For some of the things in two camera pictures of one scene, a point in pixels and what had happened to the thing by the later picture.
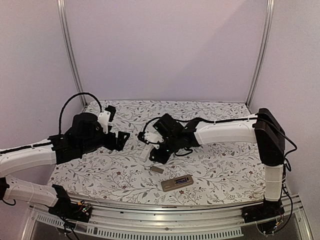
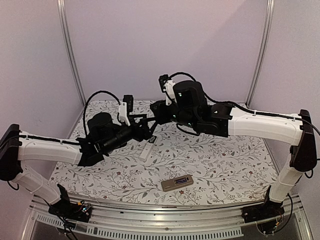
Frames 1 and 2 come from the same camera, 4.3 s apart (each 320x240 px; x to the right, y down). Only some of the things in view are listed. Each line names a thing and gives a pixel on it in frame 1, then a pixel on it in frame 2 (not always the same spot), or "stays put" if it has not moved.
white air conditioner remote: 177,182 stays put
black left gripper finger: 121,141 to 144,119
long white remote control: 145,153 stays put
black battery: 181,180 stays put
